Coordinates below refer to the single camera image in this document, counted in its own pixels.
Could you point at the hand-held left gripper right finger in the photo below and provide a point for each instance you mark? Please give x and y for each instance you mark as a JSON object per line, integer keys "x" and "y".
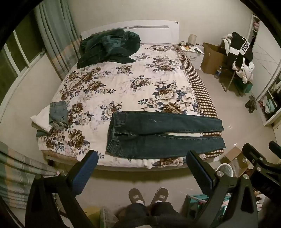
{"x": 199, "y": 173}

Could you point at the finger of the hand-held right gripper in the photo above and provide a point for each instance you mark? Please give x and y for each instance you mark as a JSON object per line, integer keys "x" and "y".
{"x": 252, "y": 153}
{"x": 275, "y": 147}

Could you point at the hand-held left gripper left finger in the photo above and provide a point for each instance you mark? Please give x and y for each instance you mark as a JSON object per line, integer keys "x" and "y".
{"x": 84, "y": 175}

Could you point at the dark blue jeans pants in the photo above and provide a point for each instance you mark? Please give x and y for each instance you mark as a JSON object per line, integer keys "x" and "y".
{"x": 153, "y": 125}

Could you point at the small open cardboard box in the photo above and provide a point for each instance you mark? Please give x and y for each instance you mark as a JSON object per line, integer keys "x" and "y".
{"x": 238, "y": 160}

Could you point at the white fan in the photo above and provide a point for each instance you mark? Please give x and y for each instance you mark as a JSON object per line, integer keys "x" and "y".
{"x": 226, "y": 170}

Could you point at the teal rack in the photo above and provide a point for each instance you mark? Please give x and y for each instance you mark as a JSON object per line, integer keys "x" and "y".
{"x": 197, "y": 201}

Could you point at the person's right slipper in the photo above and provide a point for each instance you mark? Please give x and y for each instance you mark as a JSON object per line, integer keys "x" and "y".
{"x": 160, "y": 195}

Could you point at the person's slipper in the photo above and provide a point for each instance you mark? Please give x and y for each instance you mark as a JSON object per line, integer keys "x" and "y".
{"x": 160, "y": 195}
{"x": 136, "y": 196}

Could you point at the pair of dark slippers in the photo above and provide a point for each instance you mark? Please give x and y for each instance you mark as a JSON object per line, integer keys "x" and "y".
{"x": 251, "y": 104}

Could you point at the person's left slipper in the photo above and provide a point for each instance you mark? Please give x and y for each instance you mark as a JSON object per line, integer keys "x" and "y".
{"x": 136, "y": 196}

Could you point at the grey striped curtain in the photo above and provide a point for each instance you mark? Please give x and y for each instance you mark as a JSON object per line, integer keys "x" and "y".
{"x": 19, "y": 175}
{"x": 57, "y": 39}

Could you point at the green box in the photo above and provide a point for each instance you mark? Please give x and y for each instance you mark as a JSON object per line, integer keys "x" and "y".
{"x": 244, "y": 87}

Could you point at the person's legs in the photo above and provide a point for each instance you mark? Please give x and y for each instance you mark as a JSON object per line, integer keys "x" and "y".
{"x": 149, "y": 217}

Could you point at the small folded denim shorts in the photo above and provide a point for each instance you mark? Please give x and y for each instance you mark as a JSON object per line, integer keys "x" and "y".
{"x": 57, "y": 111}

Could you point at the white folded cloth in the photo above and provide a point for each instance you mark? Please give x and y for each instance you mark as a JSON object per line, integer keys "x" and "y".
{"x": 41, "y": 118}

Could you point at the white garment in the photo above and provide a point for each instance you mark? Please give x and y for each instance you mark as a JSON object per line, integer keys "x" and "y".
{"x": 247, "y": 72}

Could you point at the metal chair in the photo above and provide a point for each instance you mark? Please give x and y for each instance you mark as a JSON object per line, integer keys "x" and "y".
{"x": 227, "y": 74}

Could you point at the plastic water bottle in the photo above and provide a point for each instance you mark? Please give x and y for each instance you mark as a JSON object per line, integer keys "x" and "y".
{"x": 217, "y": 73}

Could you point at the floral quilt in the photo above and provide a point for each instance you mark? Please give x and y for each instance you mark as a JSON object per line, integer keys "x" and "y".
{"x": 109, "y": 87}

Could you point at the brown checked bed sheet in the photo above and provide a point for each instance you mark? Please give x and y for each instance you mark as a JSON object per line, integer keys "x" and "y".
{"x": 194, "y": 81}

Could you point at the white wardrobe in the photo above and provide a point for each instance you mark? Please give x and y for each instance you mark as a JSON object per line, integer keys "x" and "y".
{"x": 265, "y": 54}

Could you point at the large cardboard box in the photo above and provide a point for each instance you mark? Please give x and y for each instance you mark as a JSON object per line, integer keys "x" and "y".
{"x": 211, "y": 59}

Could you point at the white nightstand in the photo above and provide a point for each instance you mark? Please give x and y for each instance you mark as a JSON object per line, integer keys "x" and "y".
{"x": 194, "y": 54}

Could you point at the beige table lamp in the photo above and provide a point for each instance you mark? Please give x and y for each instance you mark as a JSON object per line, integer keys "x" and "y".
{"x": 192, "y": 39}

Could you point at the window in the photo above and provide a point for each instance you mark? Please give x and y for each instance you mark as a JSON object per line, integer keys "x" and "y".
{"x": 15, "y": 54}

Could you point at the white headboard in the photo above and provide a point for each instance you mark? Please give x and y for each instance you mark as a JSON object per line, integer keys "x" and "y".
{"x": 153, "y": 30}

